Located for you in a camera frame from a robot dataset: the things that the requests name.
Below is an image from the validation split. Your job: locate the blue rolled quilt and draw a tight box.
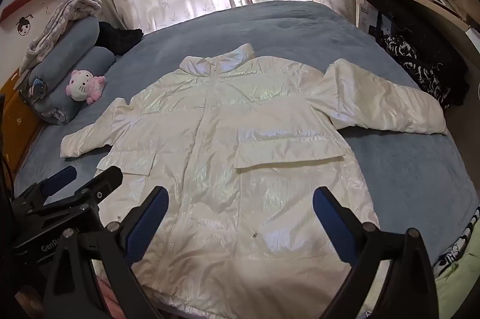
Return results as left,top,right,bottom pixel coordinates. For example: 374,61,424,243
28,46,116,125

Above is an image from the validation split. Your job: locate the pale green cloth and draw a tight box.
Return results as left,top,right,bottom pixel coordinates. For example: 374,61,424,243
435,229,480,319

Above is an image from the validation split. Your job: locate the white purple striped blanket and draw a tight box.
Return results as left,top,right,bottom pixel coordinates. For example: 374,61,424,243
19,0,103,74

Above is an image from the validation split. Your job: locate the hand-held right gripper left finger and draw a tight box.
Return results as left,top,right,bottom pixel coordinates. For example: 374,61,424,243
43,186,169,319

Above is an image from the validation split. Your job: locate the white cardboard box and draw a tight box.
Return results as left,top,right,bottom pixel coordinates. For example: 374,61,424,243
358,0,379,32

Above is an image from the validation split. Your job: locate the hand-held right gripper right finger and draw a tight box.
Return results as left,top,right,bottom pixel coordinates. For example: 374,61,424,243
313,186,439,319

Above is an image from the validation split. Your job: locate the pink white cat plush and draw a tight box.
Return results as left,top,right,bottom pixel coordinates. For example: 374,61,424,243
65,69,106,106

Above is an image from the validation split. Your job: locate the black white printed fabric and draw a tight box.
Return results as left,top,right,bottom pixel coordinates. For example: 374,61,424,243
433,206,480,278

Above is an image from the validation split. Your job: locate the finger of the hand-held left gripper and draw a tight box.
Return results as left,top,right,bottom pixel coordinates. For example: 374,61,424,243
35,166,78,199
71,166,124,208

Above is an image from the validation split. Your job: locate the bed with blue cover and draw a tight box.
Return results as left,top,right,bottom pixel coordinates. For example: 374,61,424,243
13,0,480,319

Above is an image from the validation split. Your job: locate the white shiny puffer jacket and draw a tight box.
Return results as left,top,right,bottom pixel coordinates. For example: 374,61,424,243
60,43,449,317

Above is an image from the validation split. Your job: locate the cartoon face wall sticker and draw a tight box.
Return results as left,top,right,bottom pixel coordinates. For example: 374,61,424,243
16,13,34,36

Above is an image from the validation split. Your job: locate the black garment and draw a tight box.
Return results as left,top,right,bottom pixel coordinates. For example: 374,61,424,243
365,0,469,106

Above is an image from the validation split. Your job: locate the yellow headboard cushion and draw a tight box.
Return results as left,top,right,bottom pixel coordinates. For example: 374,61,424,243
0,75,42,173

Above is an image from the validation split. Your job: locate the black white patterned cloth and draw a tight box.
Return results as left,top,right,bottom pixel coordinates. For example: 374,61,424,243
380,34,452,110

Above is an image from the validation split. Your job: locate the black fuzzy cloth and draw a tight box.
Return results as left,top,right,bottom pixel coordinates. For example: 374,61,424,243
97,21,144,56

